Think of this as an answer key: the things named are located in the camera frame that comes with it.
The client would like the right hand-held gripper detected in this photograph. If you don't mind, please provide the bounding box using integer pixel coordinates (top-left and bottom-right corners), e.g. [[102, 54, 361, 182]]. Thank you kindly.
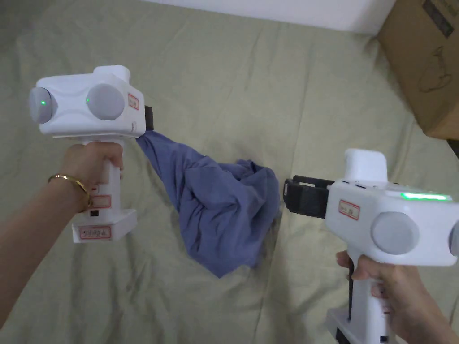
[[283, 148, 459, 344]]

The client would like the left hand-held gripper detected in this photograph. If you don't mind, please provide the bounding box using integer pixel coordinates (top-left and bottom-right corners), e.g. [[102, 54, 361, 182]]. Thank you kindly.
[[28, 65, 155, 245]]

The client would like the dark blue shirt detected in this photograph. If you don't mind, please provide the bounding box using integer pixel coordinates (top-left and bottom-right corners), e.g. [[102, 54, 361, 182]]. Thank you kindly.
[[135, 129, 281, 280]]

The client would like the person's right forearm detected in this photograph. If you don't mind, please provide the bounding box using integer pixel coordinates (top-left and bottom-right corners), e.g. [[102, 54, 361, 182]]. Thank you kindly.
[[396, 306, 459, 344]]

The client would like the person's left forearm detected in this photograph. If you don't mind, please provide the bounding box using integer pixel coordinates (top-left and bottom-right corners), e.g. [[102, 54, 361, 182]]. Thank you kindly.
[[0, 174, 91, 325]]

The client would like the person's left hand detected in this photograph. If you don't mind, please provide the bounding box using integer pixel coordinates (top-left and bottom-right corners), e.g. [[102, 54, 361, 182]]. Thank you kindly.
[[58, 140, 125, 213]]

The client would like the person's right hand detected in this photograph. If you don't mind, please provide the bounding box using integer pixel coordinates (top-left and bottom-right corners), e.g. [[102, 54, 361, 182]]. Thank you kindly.
[[336, 250, 437, 344]]

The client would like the bed with pale green sheet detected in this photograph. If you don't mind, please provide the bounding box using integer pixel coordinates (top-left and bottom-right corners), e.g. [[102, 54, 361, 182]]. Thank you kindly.
[[0, 0, 459, 344]]

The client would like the brown cardboard carton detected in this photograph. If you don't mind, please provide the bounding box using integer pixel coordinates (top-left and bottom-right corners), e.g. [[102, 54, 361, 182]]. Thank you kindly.
[[376, 0, 459, 141]]

